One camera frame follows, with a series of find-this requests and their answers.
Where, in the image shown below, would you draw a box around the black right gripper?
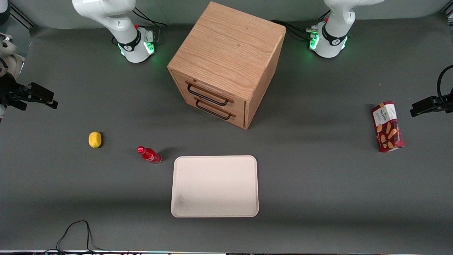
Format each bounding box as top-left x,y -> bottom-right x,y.
0,75 -> 58,111

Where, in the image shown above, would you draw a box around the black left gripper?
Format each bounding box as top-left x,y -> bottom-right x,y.
410,95 -> 453,118

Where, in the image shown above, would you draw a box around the red coke bottle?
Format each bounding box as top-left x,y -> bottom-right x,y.
137,146 -> 162,165

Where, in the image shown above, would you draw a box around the beige plastic tray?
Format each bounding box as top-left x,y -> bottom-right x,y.
171,155 -> 259,218

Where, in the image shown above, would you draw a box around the red shortbread biscuit box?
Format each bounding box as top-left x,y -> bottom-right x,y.
371,101 -> 405,153

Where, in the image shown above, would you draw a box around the yellow lemon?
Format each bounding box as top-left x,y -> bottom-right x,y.
88,131 -> 102,149

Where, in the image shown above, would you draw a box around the wooden drawer front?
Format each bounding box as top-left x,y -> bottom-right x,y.
180,93 -> 246,128
175,74 -> 246,115

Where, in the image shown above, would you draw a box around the wooden drawer cabinet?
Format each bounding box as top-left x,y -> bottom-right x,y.
167,1 -> 286,130

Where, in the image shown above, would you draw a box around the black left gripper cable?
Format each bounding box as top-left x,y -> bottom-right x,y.
436,65 -> 453,104

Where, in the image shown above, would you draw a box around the black frame rail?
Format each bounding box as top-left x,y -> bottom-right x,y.
440,8 -> 453,26
8,3 -> 36,29

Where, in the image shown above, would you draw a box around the black right arm base cables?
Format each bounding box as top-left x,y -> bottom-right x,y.
112,7 -> 168,46

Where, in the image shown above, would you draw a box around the black arm base cables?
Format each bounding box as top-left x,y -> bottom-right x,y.
112,7 -> 168,46
270,10 -> 332,41

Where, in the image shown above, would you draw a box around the thin black looped cable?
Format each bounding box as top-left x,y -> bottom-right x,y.
56,220 -> 108,254

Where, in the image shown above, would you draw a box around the black left arm base cables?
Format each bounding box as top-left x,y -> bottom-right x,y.
270,10 -> 332,41

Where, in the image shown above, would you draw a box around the black metal drawer handle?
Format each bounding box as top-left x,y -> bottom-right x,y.
194,97 -> 237,120
186,82 -> 234,107

